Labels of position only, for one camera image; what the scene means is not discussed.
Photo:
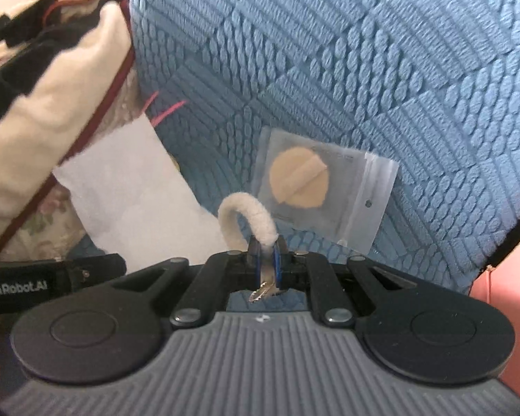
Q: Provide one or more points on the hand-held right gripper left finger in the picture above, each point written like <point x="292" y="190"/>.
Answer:
<point x="254" y="262"/>

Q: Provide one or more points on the blue textured mat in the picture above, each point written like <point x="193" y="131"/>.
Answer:
<point x="372" y="52"/>

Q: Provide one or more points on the red black white striped blanket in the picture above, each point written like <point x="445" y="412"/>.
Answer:
<point x="47" y="95"/>

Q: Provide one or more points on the beige round patch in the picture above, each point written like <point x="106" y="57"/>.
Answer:
<point x="299" y="177"/>

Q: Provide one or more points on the white fluffy loop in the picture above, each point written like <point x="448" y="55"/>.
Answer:
<point x="260" y="214"/>

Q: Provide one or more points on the white tissue paper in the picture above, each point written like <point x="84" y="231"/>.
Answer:
<point x="134" y="199"/>

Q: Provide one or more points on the silver key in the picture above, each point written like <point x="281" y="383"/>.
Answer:
<point x="262" y="291"/>

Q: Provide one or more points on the clear zip bag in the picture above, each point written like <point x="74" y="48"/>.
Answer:
<point x="359" y="199"/>

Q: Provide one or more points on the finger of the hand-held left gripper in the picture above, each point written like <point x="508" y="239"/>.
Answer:
<point x="99" y="266"/>

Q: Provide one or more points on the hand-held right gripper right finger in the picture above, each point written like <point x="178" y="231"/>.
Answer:
<point x="279" y="262"/>

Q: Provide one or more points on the pink cardboard box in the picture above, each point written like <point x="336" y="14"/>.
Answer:
<point x="515" y="277"/>

